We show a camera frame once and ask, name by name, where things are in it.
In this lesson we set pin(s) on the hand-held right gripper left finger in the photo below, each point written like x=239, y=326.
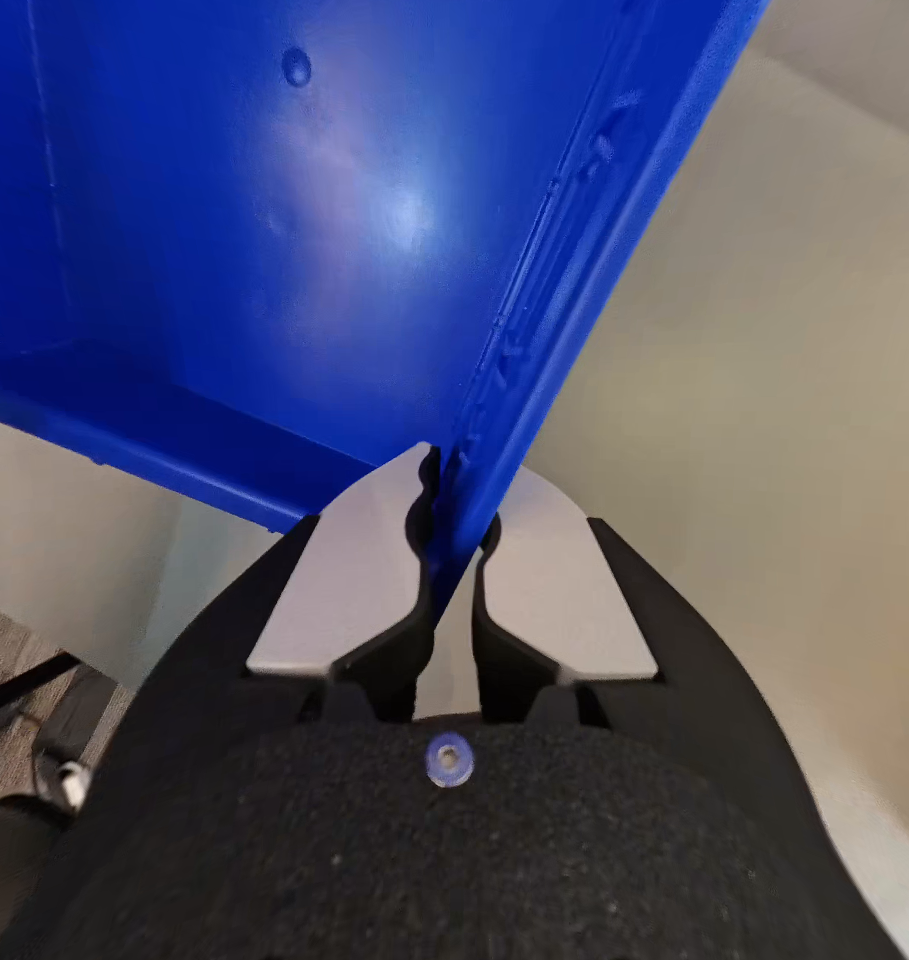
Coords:
x=341, y=593

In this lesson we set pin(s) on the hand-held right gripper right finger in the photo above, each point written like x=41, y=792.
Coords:
x=566, y=600

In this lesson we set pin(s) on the blue plastic bin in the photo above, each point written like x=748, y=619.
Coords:
x=274, y=226

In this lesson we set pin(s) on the black metal bar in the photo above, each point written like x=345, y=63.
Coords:
x=26, y=683

